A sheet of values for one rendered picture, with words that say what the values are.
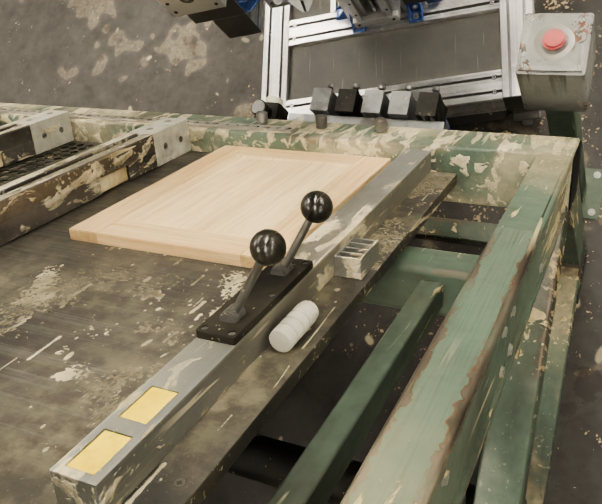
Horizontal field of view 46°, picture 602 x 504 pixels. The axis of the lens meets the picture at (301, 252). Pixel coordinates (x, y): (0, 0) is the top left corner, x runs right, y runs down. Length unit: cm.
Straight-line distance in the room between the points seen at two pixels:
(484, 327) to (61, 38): 279
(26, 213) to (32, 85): 211
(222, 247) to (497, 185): 56
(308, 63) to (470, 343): 175
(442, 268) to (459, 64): 122
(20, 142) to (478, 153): 98
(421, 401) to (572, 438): 153
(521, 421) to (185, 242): 69
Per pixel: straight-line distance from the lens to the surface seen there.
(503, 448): 138
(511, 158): 135
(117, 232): 115
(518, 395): 138
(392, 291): 111
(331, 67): 234
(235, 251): 103
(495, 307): 80
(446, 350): 72
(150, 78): 296
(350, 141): 143
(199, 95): 280
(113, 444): 66
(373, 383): 85
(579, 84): 140
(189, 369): 73
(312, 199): 81
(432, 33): 229
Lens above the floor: 216
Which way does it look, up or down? 64 degrees down
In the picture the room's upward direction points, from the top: 61 degrees counter-clockwise
